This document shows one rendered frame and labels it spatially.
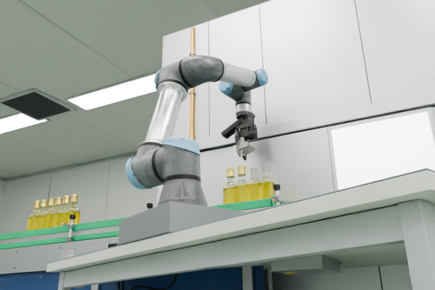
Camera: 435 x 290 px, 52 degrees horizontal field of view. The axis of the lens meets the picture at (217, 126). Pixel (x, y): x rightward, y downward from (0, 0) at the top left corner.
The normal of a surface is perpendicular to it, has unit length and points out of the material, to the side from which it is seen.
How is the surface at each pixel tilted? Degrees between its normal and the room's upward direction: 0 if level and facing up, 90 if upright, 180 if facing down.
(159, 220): 90
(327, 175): 90
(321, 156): 90
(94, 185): 90
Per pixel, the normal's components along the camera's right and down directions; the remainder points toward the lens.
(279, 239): -0.77, -0.24
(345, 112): -0.47, -0.34
